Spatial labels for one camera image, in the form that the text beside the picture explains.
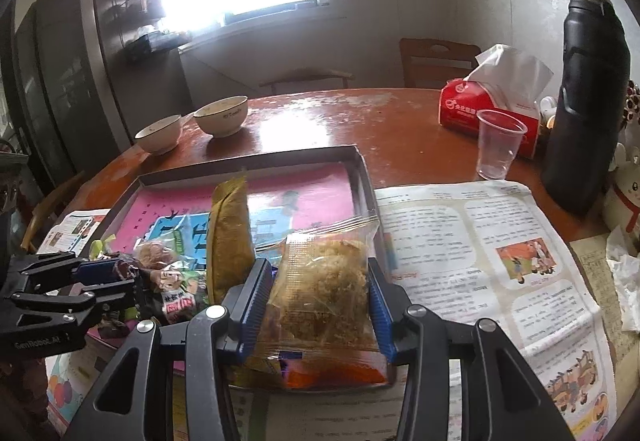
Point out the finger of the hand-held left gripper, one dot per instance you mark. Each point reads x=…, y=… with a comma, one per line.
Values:
x=65, y=308
x=100, y=271

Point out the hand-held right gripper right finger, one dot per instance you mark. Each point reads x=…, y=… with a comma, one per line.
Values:
x=382, y=316

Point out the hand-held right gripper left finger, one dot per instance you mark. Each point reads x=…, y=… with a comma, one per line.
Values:
x=255, y=311

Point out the green-label round pastry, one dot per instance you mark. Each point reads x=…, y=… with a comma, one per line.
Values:
x=102, y=248

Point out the clear biscuit packet orange trim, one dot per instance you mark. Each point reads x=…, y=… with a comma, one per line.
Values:
x=320, y=291

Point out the long yellow candy pack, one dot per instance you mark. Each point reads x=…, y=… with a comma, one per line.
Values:
x=230, y=246

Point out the round biscuit packet green label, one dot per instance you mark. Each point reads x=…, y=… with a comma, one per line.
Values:
x=186, y=282

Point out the brown chocolate bar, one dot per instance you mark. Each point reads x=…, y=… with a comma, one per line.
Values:
x=177, y=307

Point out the dark grey cardboard box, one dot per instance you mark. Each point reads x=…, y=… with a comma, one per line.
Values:
x=260, y=160

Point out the newspaper with film strip print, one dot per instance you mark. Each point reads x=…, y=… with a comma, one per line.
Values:
x=75, y=231

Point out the wooden side chair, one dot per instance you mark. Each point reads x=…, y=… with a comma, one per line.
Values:
x=50, y=211

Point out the newspaper with cartoon pictures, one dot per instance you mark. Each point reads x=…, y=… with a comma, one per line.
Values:
x=450, y=241

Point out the pink book with blue title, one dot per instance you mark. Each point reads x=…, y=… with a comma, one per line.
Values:
x=310, y=186

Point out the beige ceramic bowl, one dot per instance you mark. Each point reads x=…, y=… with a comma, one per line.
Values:
x=157, y=136
x=222, y=118

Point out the dark cabinet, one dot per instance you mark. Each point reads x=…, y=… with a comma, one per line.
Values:
x=65, y=71

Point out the clear plastic cup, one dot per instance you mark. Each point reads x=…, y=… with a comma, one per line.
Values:
x=500, y=146

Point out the red tissue box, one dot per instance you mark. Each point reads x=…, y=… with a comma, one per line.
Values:
x=465, y=108

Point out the crumpled white plastic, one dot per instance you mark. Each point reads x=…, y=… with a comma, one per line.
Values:
x=625, y=276

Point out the white cat figurine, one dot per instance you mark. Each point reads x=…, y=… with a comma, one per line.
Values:
x=625, y=196

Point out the white tissue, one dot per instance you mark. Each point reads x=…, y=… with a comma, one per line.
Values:
x=510, y=71

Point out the black thermos flask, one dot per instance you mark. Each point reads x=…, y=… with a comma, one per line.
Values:
x=585, y=111

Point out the spotted decoration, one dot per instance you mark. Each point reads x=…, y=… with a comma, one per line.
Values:
x=632, y=103

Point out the low wooden chair frame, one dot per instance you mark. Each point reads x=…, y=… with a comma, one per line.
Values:
x=305, y=77

